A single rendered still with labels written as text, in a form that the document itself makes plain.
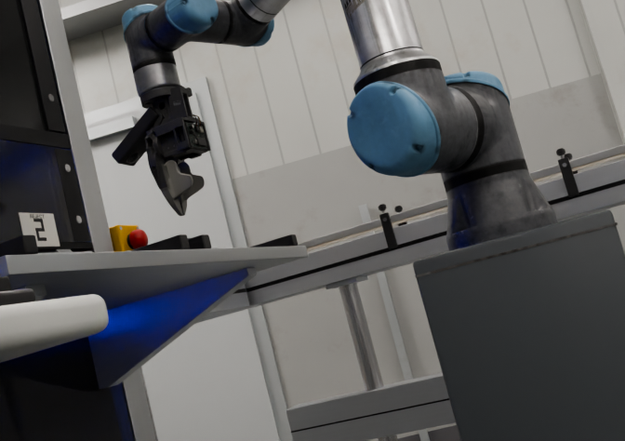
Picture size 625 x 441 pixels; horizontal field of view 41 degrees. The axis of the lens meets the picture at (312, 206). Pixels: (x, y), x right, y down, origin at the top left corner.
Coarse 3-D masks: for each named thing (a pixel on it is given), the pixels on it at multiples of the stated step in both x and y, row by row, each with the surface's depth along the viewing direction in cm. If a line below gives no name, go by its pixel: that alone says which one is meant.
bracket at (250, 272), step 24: (192, 288) 140; (216, 288) 138; (120, 312) 146; (144, 312) 144; (168, 312) 142; (192, 312) 140; (96, 336) 148; (120, 336) 146; (144, 336) 144; (168, 336) 142; (96, 360) 148; (120, 360) 146; (144, 360) 145
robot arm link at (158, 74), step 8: (152, 64) 142; (160, 64) 142; (168, 64) 143; (136, 72) 143; (144, 72) 142; (152, 72) 142; (160, 72) 142; (168, 72) 143; (176, 72) 144; (136, 80) 143; (144, 80) 142; (152, 80) 141; (160, 80) 142; (168, 80) 142; (176, 80) 144; (144, 88) 142; (152, 88) 142
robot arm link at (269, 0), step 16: (224, 0) 144; (240, 0) 143; (256, 0) 141; (272, 0) 140; (288, 0) 142; (240, 16) 143; (256, 16) 143; (272, 16) 144; (240, 32) 145; (256, 32) 146; (272, 32) 150
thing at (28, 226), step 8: (24, 216) 143; (32, 216) 144; (40, 216) 146; (48, 216) 148; (24, 224) 142; (32, 224) 144; (40, 224) 146; (48, 224) 148; (24, 232) 142; (32, 232) 143; (40, 232) 145; (48, 232) 147; (56, 232) 149; (48, 240) 147; (56, 240) 148
